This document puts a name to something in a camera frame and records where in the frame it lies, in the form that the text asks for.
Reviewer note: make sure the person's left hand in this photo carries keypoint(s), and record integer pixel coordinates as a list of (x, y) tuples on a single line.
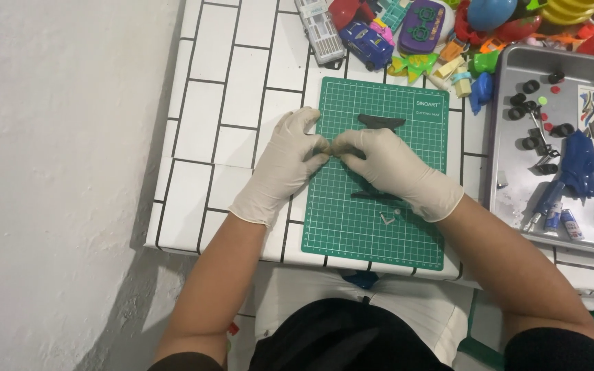
[(276, 170)]

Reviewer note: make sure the person's right hand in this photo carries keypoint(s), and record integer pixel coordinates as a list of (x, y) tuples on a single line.
[(400, 172)]

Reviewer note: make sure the small dark toy part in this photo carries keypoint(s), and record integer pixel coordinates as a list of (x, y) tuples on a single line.
[(334, 149)]

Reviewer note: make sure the dark grey flat toy strip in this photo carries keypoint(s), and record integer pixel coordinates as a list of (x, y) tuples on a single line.
[(372, 196)]

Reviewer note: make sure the small bent white metal piece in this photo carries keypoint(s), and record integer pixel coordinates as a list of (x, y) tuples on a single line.
[(385, 220)]

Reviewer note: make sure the dark grey curved toy panel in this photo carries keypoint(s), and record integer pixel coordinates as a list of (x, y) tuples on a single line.
[(381, 121)]

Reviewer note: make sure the green cutting mat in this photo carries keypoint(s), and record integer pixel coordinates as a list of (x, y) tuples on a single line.
[(369, 242)]

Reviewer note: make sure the white tile-pattern table cover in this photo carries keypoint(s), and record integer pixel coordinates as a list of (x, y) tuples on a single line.
[(235, 103)]

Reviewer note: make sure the small silver metal piece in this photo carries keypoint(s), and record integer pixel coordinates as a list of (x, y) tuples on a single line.
[(502, 180)]

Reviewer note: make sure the green yellow toy fish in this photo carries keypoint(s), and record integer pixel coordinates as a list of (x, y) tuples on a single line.
[(414, 66)]

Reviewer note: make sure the cream plastic toy block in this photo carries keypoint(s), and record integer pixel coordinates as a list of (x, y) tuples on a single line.
[(462, 82)]

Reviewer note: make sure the blue plastic toy figure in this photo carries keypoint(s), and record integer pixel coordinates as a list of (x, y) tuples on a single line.
[(481, 92)]

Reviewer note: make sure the grey metal tray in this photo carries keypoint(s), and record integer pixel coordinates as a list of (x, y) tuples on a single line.
[(513, 206)]

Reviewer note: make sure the group of black toy wheels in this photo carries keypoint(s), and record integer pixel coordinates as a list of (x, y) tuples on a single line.
[(516, 112)]

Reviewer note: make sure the blue toy car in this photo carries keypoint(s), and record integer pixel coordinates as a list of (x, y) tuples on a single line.
[(366, 45)]

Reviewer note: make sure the white grey toy bus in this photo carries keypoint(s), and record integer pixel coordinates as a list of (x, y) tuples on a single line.
[(320, 31)]

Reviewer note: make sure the purple toy with green gears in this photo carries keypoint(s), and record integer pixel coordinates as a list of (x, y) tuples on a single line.
[(420, 26)]

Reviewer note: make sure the person's black shirt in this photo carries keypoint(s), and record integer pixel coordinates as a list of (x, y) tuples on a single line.
[(348, 340)]

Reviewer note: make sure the heap of colourful plastic toys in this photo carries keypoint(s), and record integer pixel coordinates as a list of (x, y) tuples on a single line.
[(493, 15)]

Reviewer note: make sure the blue toy car body shell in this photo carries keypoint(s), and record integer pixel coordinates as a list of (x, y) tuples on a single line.
[(583, 167)]

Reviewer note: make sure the metal toy car axle frame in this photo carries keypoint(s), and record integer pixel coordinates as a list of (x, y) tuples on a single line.
[(541, 135)]

